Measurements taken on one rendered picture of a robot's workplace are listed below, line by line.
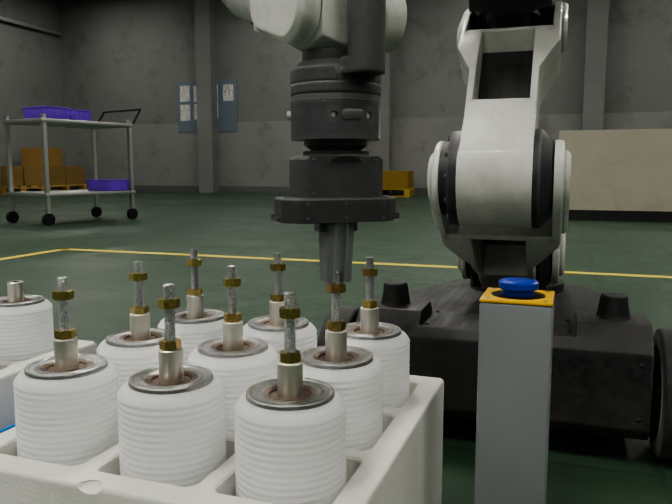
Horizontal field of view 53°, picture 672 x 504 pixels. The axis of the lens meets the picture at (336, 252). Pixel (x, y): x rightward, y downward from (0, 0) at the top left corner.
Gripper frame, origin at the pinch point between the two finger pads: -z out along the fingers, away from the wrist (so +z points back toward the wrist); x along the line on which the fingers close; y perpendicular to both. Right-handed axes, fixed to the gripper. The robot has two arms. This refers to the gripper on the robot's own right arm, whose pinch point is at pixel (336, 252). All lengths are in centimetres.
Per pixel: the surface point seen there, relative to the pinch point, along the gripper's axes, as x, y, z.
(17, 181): -117, 1199, -14
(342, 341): 0.3, -1.1, -8.9
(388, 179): 434, 893, -9
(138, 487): -20.2, -6.8, -18.0
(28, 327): -31, 40, -14
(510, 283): 16.3, -6.4, -3.2
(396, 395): 9.1, 4.5, -17.5
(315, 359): -2.4, -0.6, -10.6
